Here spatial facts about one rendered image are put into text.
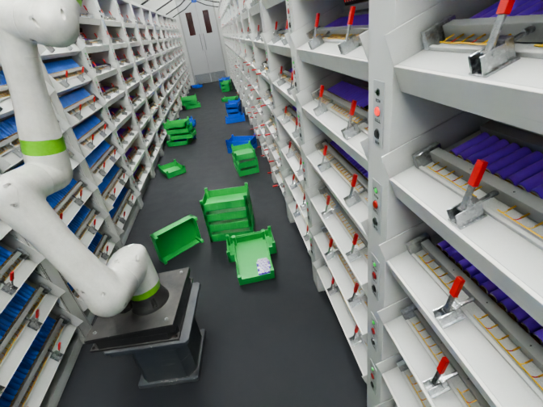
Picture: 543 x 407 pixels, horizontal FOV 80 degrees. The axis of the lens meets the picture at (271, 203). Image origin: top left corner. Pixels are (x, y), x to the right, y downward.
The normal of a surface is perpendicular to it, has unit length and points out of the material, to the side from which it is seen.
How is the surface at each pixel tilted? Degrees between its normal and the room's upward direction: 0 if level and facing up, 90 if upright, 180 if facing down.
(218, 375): 0
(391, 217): 90
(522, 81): 20
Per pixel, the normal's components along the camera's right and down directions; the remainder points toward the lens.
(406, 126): 0.16, 0.46
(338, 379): -0.14, -0.87
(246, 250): -0.08, -0.69
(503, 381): -0.47, -0.75
